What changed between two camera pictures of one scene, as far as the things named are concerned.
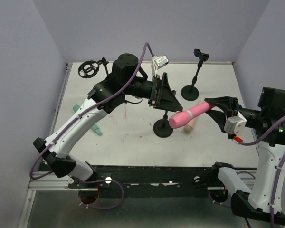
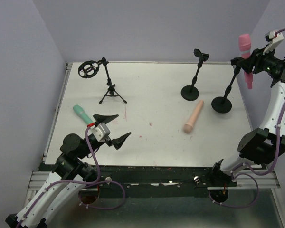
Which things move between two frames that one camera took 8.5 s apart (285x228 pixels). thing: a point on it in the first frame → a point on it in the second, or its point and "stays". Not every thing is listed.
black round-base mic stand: (162, 128) → (222, 104)
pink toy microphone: (177, 118) → (244, 40)
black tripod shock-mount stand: (89, 69) stays
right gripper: (234, 108) → (252, 61)
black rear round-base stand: (191, 92) stays
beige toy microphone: (189, 127) stays
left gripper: (155, 90) → (108, 139)
